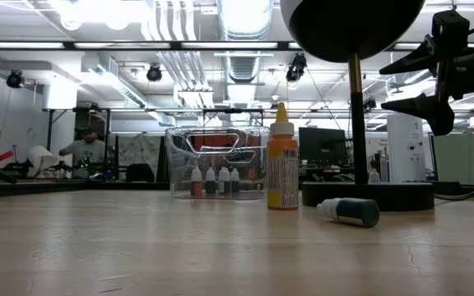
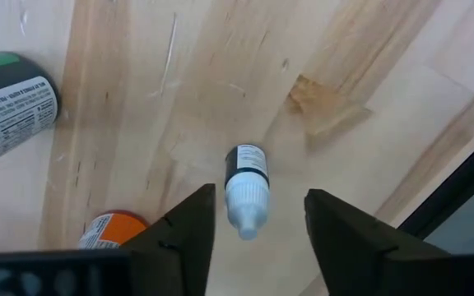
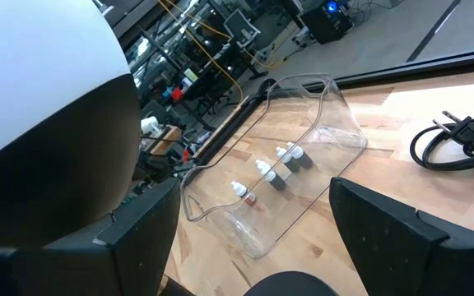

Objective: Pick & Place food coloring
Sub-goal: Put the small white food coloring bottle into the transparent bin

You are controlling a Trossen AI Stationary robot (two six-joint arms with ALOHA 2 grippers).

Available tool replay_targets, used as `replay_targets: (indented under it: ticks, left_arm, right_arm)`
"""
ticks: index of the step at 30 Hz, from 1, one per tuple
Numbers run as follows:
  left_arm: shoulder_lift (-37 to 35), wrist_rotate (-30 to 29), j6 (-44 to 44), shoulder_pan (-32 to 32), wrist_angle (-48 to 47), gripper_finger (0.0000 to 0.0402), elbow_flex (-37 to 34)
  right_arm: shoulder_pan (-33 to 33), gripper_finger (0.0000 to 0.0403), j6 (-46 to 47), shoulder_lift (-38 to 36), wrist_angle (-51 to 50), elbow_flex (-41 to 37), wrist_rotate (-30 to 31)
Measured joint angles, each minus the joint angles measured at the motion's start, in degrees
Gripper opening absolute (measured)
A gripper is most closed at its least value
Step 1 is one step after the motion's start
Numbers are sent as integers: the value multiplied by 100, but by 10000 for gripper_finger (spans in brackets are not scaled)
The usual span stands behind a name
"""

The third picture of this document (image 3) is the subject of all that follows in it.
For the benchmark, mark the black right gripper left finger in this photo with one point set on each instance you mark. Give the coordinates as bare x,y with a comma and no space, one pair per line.
146,230

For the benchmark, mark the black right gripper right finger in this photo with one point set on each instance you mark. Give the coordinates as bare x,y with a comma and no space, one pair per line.
385,238

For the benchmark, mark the small red dropper bottle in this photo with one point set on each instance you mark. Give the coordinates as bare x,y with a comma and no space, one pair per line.
248,198

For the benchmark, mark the clear plastic bin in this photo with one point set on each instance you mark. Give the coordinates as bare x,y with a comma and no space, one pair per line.
335,123

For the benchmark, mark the white globe lamp black base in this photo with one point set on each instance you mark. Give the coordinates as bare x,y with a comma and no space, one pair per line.
35,61

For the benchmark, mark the black computer with blue light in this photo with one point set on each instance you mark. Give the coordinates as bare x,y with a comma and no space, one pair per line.
323,24

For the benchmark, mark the grey desk monitor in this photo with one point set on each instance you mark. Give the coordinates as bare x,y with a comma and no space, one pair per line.
241,26

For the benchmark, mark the black metal table frame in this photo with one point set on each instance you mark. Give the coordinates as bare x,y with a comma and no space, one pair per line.
385,74

